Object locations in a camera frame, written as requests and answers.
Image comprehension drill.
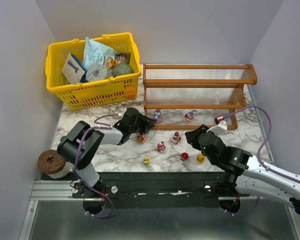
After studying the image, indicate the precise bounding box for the purple bunny pink donut toy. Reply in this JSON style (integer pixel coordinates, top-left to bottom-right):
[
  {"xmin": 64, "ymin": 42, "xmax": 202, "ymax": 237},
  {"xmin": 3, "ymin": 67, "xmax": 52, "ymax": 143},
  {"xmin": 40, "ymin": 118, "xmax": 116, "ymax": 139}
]
[{"xmin": 153, "ymin": 108, "xmax": 162, "ymax": 124}]

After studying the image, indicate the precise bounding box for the purple bunny orange basket toy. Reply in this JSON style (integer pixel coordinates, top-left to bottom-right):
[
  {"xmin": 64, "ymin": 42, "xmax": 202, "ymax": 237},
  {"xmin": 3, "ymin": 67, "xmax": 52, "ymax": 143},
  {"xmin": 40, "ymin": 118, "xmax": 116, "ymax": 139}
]
[{"xmin": 184, "ymin": 109, "xmax": 198, "ymax": 122}]

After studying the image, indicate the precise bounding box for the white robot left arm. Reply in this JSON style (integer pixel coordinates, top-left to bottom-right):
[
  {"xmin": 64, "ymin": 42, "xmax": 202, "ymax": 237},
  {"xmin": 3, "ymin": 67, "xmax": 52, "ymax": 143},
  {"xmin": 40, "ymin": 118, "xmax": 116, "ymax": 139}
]
[{"xmin": 57, "ymin": 107, "xmax": 156, "ymax": 188}]

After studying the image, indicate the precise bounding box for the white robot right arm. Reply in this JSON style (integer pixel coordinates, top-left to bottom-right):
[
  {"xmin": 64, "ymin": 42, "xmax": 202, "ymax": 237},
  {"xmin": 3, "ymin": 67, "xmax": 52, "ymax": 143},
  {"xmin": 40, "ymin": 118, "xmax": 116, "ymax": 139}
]
[{"xmin": 185, "ymin": 125, "xmax": 300, "ymax": 215}]

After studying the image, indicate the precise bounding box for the wooden two-tier shelf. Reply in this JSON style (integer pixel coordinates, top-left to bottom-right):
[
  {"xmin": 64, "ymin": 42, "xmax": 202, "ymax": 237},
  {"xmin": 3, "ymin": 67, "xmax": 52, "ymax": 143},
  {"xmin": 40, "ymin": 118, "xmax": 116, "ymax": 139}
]
[{"xmin": 142, "ymin": 64, "xmax": 258, "ymax": 130}]

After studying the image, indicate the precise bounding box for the pink bear strawberry donut toy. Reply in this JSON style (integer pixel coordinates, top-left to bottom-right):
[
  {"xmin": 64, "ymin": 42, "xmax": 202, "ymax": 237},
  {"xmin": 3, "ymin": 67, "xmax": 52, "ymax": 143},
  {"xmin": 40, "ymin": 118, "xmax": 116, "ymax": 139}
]
[{"xmin": 136, "ymin": 133, "xmax": 147, "ymax": 145}]

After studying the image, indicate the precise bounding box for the yellow haired figure toy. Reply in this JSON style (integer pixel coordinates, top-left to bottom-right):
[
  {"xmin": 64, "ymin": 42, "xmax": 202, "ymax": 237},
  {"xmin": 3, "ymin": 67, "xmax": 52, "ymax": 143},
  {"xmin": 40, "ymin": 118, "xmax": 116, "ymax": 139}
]
[{"xmin": 196, "ymin": 153, "xmax": 206, "ymax": 164}]

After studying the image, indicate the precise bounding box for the pink bear cake slice toy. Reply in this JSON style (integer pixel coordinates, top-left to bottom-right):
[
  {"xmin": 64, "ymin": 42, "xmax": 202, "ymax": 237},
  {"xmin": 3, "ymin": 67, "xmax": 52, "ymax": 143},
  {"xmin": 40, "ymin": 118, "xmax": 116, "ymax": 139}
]
[{"xmin": 170, "ymin": 131, "xmax": 182, "ymax": 145}]

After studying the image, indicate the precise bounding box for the red haired figure toy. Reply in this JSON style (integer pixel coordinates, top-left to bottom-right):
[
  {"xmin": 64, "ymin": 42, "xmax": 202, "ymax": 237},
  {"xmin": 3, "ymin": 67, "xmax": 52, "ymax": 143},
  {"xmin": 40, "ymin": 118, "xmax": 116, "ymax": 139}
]
[{"xmin": 179, "ymin": 152, "xmax": 189, "ymax": 161}]

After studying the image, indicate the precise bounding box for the yellow blue minion toy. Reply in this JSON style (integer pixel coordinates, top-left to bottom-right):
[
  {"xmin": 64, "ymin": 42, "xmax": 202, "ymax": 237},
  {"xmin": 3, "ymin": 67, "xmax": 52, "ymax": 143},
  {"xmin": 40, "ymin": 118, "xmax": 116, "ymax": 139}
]
[{"xmin": 143, "ymin": 157, "xmax": 150, "ymax": 165}]

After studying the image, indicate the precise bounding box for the green melon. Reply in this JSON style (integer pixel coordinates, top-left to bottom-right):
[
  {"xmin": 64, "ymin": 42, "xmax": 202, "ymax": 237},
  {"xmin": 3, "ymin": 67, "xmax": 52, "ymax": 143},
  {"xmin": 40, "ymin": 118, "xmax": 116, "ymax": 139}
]
[{"xmin": 111, "ymin": 62, "xmax": 134, "ymax": 78}]

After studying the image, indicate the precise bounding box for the grey wrapped round package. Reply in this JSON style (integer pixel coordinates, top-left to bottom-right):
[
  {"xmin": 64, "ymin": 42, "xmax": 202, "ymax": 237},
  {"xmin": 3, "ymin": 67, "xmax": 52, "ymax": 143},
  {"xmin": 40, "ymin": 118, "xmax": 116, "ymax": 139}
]
[{"xmin": 86, "ymin": 63, "xmax": 110, "ymax": 82}]

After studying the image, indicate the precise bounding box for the brown snack packet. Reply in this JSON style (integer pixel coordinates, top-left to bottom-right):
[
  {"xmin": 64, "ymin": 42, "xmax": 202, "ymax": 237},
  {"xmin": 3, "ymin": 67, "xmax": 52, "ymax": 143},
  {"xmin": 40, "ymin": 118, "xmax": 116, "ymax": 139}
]
[{"xmin": 105, "ymin": 51, "xmax": 131, "ymax": 70}]

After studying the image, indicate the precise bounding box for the white and blue razor box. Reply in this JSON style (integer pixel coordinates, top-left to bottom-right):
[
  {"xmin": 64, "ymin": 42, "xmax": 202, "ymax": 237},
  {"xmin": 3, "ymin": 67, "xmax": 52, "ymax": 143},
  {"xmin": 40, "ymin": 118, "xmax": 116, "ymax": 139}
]
[{"xmin": 61, "ymin": 53, "xmax": 87, "ymax": 85}]

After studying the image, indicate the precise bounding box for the light blue cassava chips bag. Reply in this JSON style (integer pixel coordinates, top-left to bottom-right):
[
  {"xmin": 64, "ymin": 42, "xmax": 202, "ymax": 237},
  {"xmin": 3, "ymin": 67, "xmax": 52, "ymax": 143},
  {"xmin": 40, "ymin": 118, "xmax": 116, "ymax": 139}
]
[{"xmin": 82, "ymin": 37, "xmax": 117, "ymax": 70}]

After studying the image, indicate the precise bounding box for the brown tape roll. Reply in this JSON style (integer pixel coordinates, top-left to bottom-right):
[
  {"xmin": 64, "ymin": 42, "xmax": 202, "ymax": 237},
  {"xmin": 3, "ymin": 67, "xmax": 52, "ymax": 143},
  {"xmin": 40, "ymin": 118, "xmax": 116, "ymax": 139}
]
[{"xmin": 37, "ymin": 149, "xmax": 66, "ymax": 175}]

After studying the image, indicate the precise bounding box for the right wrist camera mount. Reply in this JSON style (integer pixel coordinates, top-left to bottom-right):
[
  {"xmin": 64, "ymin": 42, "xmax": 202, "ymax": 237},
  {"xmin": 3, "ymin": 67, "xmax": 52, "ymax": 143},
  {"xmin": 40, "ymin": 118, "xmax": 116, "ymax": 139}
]
[{"xmin": 206, "ymin": 114, "xmax": 228, "ymax": 136}]

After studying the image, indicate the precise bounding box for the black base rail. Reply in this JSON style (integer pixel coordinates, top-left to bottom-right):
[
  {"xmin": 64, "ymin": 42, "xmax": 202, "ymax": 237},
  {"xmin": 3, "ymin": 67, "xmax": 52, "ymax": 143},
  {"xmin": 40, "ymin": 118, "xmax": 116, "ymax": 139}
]
[{"xmin": 63, "ymin": 171, "xmax": 239, "ymax": 213}]

